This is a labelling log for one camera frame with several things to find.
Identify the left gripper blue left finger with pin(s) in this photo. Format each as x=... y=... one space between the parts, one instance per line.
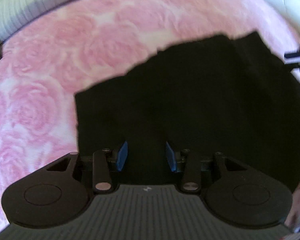
x=121 y=156

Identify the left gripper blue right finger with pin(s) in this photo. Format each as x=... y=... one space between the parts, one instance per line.
x=170 y=154

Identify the black zip jacket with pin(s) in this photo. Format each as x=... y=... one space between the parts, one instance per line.
x=211 y=95

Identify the pink rose bedsheet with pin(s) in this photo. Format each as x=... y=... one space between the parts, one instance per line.
x=87 y=41

